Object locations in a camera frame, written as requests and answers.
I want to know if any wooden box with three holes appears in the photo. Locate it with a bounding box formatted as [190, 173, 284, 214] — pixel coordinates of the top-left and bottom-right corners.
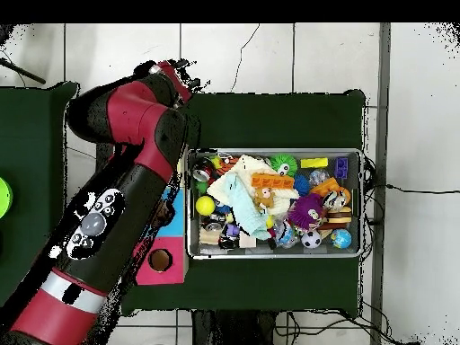
[134, 154, 190, 287]

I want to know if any dark green table cloth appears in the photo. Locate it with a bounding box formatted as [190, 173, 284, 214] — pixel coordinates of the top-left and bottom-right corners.
[119, 88, 367, 317]
[0, 81, 82, 312]

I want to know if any cream waffle cloth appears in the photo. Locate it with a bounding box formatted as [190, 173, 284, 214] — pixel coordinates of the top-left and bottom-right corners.
[207, 154, 300, 216]

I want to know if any green puffer toy with eyes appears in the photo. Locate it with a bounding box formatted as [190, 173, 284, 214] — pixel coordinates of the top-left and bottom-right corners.
[269, 153, 298, 177]

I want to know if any yellow ball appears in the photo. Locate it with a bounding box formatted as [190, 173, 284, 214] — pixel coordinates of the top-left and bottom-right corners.
[195, 195, 217, 217]

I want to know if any long orange toy brick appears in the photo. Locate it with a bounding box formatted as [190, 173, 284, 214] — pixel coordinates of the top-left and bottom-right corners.
[250, 172, 296, 189]

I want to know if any light blue waffle cloth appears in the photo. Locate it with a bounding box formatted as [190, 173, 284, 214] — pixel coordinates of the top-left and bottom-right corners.
[226, 172, 272, 241]

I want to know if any small brown plush toy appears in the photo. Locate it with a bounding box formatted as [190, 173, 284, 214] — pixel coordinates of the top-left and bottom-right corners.
[253, 187, 276, 211]

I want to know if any blue puffer ball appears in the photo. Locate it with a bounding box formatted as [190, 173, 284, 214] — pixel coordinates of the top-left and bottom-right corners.
[292, 173, 311, 197]

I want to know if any black rod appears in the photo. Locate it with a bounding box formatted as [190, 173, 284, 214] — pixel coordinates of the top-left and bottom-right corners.
[0, 57, 47, 85]

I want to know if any purple spiky rubber toy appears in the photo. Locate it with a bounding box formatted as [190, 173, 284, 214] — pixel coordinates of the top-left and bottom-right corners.
[287, 193, 326, 231]

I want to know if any small soccer ball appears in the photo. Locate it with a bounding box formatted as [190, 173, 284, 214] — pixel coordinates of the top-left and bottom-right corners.
[300, 229, 323, 250]

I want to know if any lime green round object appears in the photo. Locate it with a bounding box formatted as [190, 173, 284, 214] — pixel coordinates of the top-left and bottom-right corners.
[0, 176, 14, 219]

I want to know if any small globe ball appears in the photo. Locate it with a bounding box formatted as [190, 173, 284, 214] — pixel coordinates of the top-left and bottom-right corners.
[330, 228, 352, 250]

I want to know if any black stand frame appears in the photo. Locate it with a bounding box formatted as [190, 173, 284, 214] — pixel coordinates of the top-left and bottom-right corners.
[95, 142, 115, 163]

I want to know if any silver wire mesh bin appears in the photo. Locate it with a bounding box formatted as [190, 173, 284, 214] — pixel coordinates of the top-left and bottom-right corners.
[186, 147, 364, 261]

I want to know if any black cable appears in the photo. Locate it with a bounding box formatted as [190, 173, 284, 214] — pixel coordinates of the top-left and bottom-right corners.
[373, 182, 460, 196]

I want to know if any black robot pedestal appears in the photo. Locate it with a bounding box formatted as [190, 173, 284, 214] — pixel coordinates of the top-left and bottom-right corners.
[191, 309, 278, 345]

